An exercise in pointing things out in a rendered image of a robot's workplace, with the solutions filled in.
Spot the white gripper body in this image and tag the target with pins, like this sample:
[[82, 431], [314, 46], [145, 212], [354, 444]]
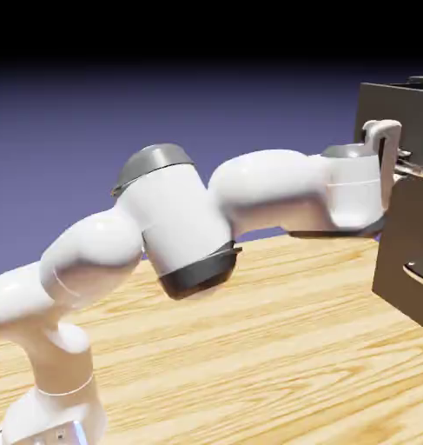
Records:
[[391, 163]]

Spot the dark brown wooden cabinet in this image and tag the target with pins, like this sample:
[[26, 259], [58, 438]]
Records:
[[381, 114]]

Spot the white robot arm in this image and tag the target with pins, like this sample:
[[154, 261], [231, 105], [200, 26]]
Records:
[[176, 205]]

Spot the dark brown drawer front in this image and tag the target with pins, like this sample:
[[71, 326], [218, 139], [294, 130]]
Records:
[[381, 111], [395, 243]]

